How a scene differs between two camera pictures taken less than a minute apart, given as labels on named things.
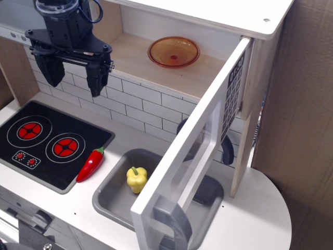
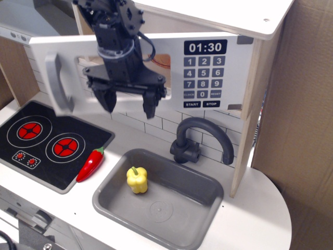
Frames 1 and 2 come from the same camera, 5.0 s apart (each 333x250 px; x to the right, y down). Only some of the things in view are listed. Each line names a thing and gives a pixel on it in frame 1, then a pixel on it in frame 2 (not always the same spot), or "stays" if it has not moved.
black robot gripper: (69, 36) to (123, 69)
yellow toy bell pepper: (137, 178) stays
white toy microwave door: (162, 212) to (206, 73)
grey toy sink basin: (120, 175) stays
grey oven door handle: (41, 220) stays
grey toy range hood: (17, 16) stays
